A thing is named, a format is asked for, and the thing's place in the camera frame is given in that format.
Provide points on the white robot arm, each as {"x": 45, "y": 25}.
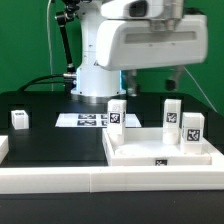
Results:
{"x": 92, "y": 82}

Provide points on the white square table top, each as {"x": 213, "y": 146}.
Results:
{"x": 144, "y": 147}

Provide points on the white U-shaped obstacle fence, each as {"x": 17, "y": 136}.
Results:
{"x": 109, "y": 179}

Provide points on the white sheet with tag markers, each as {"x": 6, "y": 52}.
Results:
{"x": 81, "y": 120}

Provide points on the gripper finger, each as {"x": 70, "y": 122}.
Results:
{"x": 132, "y": 86}
{"x": 172, "y": 82}

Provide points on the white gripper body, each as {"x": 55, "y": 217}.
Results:
{"x": 139, "y": 34}

